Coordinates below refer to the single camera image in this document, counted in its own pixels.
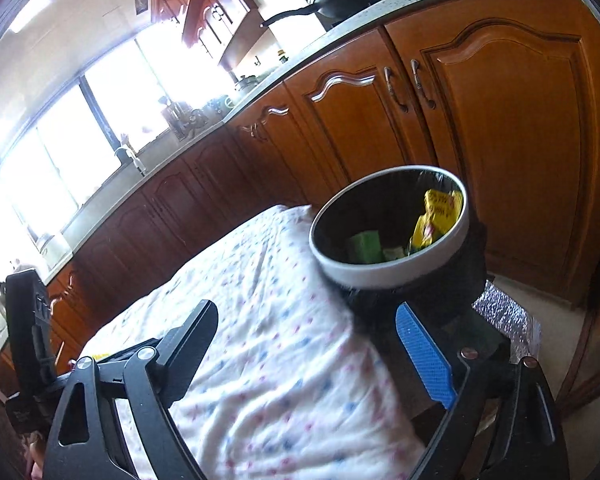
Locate wooden chair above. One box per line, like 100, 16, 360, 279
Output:
555, 305, 600, 416

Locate utensil holder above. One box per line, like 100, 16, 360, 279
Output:
162, 100, 196, 141

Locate white kettle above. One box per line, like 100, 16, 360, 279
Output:
35, 234, 69, 262

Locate wooden kitchen base cabinets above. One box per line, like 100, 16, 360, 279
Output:
0, 0, 600, 411

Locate wooden wall cabinet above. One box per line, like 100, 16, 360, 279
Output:
150, 0, 276, 68

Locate kitchen window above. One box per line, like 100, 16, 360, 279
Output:
0, 35, 241, 241

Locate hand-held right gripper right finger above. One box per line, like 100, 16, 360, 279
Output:
395, 302, 571, 480

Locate black bin with white rim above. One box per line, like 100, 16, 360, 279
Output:
308, 164, 488, 333

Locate metal cabinet handle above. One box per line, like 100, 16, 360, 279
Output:
384, 67, 410, 113
410, 59, 437, 110

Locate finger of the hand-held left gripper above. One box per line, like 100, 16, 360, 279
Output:
80, 339, 162, 367

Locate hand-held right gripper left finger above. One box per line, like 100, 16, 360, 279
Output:
44, 299, 220, 480

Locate white dotted tablecloth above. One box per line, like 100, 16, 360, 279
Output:
77, 204, 426, 480

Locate speckled kitchen countertop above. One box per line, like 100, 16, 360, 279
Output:
35, 0, 581, 281

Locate silver bubble foil bag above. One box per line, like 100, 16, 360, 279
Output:
472, 280, 543, 366

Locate green packet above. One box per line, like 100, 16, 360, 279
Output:
349, 230, 382, 264

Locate yellow snack wrapper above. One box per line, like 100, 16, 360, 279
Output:
409, 189, 464, 256

